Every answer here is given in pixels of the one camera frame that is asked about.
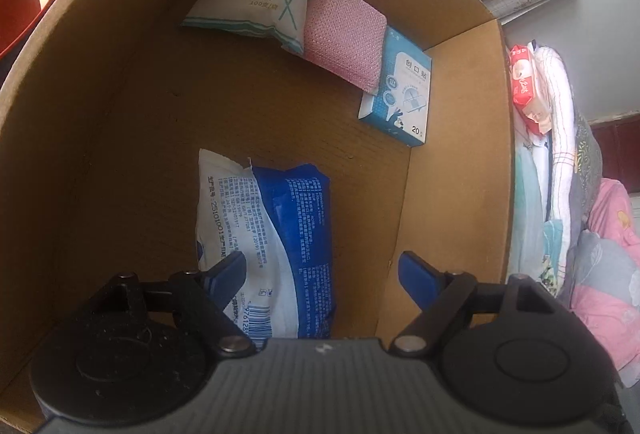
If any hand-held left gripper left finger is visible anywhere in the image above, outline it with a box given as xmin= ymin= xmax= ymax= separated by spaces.
xmin=97 ymin=250 xmax=257 ymax=355

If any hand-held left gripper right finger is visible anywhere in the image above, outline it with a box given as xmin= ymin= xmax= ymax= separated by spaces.
xmin=389 ymin=250 xmax=556 ymax=356

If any blue white packet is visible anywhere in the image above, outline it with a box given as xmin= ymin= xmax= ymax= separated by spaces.
xmin=195 ymin=149 xmax=338 ymax=350

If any white plastic bag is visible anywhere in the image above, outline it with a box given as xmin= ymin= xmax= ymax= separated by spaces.
xmin=510 ymin=134 xmax=546 ymax=279

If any brown cardboard box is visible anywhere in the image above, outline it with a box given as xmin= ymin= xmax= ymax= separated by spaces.
xmin=0 ymin=0 xmax=516 ymax=432

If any blue plaster box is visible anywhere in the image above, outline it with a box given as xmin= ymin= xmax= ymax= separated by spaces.
xmin=357 ymin=26 xmax=433 ymax=148

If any pink sponge cloth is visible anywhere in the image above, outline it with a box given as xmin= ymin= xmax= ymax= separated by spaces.
xmin=302 ymin=0 xmax=388 ymax=94

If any pink grey cartoon quilt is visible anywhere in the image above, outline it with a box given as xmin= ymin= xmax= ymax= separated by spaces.
xmin=565 ymin=176 xmax=640 ymax=390

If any grey floral pillow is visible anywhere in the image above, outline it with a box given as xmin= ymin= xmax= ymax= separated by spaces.
xmin=570 ymin=108 xmax=608 ymax=235

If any rolled white towel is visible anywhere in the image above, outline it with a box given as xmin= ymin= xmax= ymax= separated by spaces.
xmin=532 ymin=44 xmax=583 ymax=235

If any red wet wipes pack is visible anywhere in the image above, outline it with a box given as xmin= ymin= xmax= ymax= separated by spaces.
xmin=507 ymin=42 xmax=553 ymax=137

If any dark red door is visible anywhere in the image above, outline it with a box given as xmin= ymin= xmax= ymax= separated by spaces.
xmin=587 ymin=114 xmax=640 ymax=195

